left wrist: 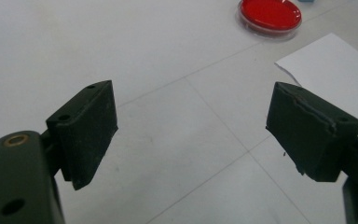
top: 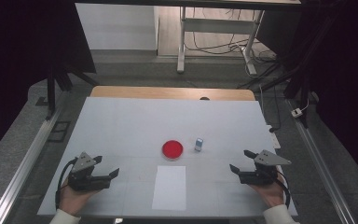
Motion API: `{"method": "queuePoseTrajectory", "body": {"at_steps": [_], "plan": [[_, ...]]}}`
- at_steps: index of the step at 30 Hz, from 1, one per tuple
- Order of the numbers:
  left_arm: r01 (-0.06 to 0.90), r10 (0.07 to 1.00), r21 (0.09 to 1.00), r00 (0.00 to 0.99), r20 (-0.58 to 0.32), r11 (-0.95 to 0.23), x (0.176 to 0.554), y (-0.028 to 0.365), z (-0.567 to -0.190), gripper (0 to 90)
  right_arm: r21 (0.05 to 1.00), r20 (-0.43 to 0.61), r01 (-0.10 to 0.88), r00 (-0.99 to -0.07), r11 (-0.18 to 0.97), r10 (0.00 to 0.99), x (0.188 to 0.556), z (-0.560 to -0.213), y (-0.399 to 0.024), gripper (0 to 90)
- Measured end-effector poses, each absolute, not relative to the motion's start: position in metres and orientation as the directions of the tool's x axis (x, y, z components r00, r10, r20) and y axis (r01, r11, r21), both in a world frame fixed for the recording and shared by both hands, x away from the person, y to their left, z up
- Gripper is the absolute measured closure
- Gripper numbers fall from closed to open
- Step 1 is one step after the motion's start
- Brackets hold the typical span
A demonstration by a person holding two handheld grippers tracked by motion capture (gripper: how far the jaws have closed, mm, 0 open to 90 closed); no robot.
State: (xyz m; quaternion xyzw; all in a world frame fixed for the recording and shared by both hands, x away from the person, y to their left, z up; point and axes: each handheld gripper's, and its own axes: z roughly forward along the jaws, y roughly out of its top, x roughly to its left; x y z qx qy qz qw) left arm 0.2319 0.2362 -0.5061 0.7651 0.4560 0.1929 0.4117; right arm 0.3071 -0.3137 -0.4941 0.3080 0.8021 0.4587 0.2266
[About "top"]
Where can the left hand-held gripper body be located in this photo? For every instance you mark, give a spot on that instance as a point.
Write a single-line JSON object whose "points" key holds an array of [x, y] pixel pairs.
{"points": [[84, 180]]}

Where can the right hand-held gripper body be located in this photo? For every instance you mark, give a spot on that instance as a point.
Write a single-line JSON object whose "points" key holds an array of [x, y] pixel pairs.
{"points": [[262, 174]]}

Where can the white stamp with blue top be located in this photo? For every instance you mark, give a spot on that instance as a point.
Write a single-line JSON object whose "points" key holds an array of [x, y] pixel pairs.
{"points": [[199, 145]]}

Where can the white paper sheet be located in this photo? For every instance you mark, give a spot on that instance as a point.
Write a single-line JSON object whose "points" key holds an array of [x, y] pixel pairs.
{"points": [[169, 188]]}

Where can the round red ink pad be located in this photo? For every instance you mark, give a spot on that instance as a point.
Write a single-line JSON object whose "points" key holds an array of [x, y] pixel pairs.
{"points": [[172, 149]]}

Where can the person's right hand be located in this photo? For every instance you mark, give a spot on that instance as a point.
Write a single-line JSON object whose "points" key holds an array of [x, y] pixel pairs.
{"points": [[270, 193]]}

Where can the person's left hand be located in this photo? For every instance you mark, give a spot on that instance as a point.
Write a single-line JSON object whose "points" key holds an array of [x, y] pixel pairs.
{"points": [[74, 199]]}

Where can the white power strip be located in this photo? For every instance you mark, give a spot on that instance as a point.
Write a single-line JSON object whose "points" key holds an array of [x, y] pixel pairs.
{"points": [[275, 138]]}

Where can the white table cover board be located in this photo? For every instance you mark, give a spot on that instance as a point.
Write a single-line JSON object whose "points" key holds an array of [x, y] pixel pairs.
{"points": [[136, 124]]}

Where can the small white plug adapter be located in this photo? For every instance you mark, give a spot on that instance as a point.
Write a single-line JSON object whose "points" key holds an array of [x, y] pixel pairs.
{"points": [[296, 112]]}

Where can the black stand legs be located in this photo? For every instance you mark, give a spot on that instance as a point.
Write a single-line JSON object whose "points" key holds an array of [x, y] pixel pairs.
{"points": [[298, 84], [57, 79]]}

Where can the wooden table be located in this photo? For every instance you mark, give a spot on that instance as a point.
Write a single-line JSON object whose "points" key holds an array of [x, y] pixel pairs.
{"points": [[167, 92]]}

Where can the black curtain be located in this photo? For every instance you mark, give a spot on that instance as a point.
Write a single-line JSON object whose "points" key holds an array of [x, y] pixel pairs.
{"points": [[345, 77], [18, 62]]}

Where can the aluminium floor rail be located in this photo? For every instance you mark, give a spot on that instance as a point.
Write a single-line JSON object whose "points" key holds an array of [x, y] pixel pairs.
{"points": [[28, 158], [320, 165]]}

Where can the white metal desk frame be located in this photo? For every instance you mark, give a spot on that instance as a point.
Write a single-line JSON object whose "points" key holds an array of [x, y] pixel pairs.
{"points": [[217, 25]]}

